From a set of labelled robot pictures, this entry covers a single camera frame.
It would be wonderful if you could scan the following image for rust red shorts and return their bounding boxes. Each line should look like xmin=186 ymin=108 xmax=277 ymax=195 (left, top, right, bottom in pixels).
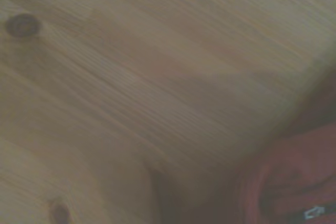
xmin=244 ymin=124 xmax=336 ymax=224

